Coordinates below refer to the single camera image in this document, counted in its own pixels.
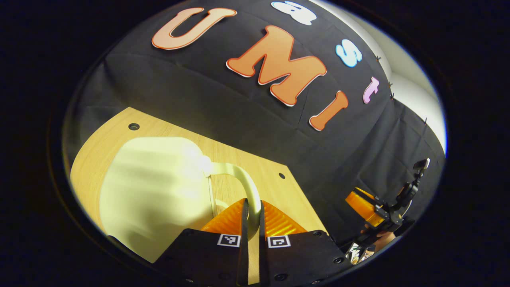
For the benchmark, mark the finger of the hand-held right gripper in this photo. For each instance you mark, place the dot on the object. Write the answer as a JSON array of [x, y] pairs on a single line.
[[360, 205]]

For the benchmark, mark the pale yellow suitcase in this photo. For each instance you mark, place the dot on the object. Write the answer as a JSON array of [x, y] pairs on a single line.
[[151, 191]]

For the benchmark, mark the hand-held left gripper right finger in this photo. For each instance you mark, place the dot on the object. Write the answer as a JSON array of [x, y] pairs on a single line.
[[263, 255]]

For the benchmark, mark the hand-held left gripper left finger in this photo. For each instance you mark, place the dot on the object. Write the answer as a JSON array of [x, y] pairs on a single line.
[[243, 255]]

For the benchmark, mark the black backdrop cloth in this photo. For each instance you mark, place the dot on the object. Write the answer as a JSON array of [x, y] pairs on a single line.
[[239, 107]]

